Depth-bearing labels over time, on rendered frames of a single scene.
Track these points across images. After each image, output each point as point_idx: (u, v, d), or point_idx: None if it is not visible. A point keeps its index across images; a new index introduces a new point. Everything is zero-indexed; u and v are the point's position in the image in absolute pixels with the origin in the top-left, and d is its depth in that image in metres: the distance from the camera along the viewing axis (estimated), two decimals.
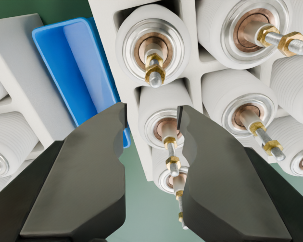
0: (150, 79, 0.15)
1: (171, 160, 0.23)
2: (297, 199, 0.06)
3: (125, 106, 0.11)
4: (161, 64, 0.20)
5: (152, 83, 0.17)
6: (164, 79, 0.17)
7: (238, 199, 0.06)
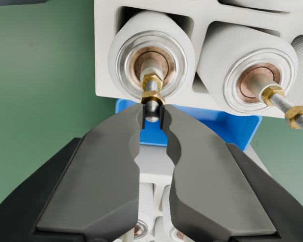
0: (150, 122, 0.13)
1: (289, 119, 0.15)
2: (279, 191, 0.06)
3: (143, 107, 0.11)
4: (148, 78, 0.16)
5: (159, 109, 0.13)
6: (150, 95, 0.13)
7: (223, 196, 0.06)
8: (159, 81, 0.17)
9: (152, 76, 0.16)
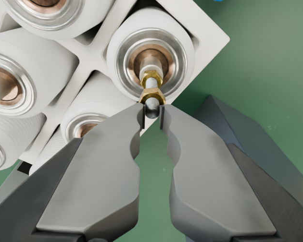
0: (159, 112, 0.13)
1: None
2: (279, 191, 0.06)
3: (143, 107, 0.11)
4: (145, 88, 0.17)
5: (149, 100, 0.13)
6: None
7: (223, 196, 0.06)
8: (144, 78, 0.16)
9: (142, 85, 0.17)
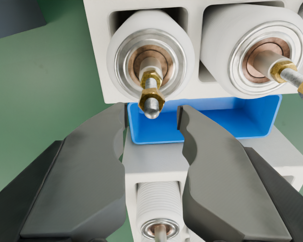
0: (156, 117, 0.13)
1: None
2: (297, 199, 0.06)
3: (125, 106, 0.11)
4: (142, 81, 0.17)
5: (156, 101, 0.13)
6: (140, 99, 0.13)
7: (238, 199, 0.06)
8: (151, 74, 0.16)
9: (143, 77, 0.16)
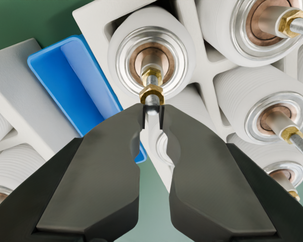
0: (159, 111, 0.13)
1: None
2: (279, 191, 0.06)
3: (144, 107, 0.11)
4: (144, 82, 0.17)
5: (153, 96, 0.13)
6: (140, 101, 0.14)
7: (223, 196, 0.06)
8: (147, 72, 0.16)
9: (142, 78, 0.17)
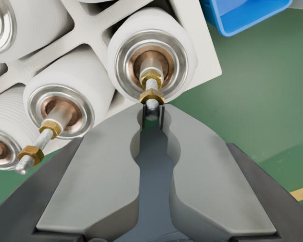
0: (151, 108, 0.12)
1: None
2: (279, 191, 0.06)
3: (143, 107, 0.11)
4: None
5: (145, 109, 0.13)
6: None
7: (223, 196, 0.06)
8: (145, 90, 0.17)
9: None
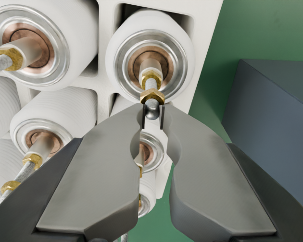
0: (145, 116, 0.13)
1: None
2: (279, 191, 0.06)
3: (143, 107, 0.11)
4: (155, 76, 0.16)
5: (156, 112, 0.14)
6: (159, 96, 0.13)
7: (223, 196, 0.06)
8: (159, 86, 0.17)
9: (159, 78, 0.17)
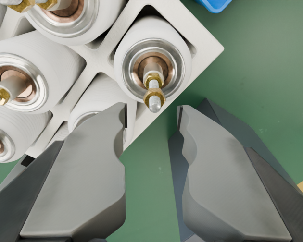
0: (157, 102, 0.15)
1: (30, 5, 0.13)
2: (297, 199, 0.06)
3: (125, 106, 0.11)
4: None
5: (148, 101, 0.16)
6: None
7: (238, 199, 0.06)
8: (146, 86, 0.20)
9: None
